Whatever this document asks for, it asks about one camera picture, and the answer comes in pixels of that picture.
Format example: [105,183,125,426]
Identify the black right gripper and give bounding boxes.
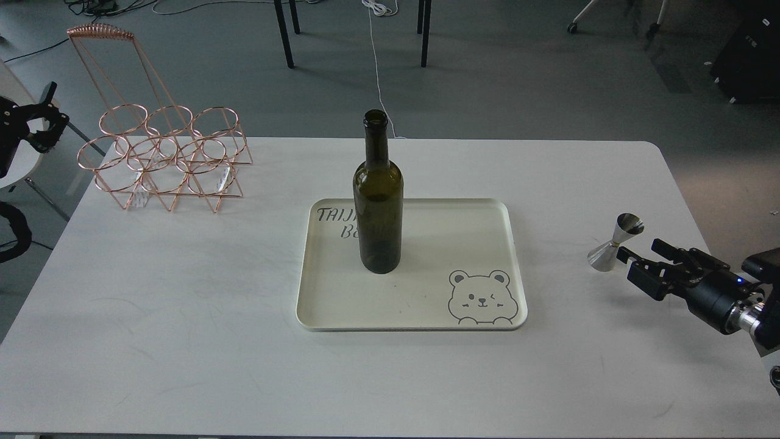
[617,238,762,335]

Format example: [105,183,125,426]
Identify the black floor cables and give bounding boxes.
[3,0,159,65]

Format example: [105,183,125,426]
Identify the white office chair base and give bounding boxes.
[565,1,670,41]

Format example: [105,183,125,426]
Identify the cream bear serving tray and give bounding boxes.
[296,198,528,331]

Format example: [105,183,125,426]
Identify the black equipment case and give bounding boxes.
[711,1,779,103]

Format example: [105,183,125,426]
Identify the copper wire bottle rack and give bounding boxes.
[67,23,254,212]

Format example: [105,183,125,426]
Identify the black table leg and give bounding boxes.
[417,0,433,68]
[273,0,301,69]

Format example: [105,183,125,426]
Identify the stainless steel jigger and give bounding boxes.
[587,212,645,272]

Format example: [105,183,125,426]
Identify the dark green wine bottle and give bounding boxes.
[353,109,404,273]

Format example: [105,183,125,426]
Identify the white floor cable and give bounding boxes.
[361,0,408,140]

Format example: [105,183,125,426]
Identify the black left arm cable sleeve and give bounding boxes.
[0,201,32,264]

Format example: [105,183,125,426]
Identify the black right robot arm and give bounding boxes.
[617,238,778,350]

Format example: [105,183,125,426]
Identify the black table leg right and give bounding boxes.
[417,0,433,68]

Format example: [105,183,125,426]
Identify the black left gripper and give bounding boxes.
[1,82,70,177]

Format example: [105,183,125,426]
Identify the black table leg left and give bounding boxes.
[273,0,301,69]

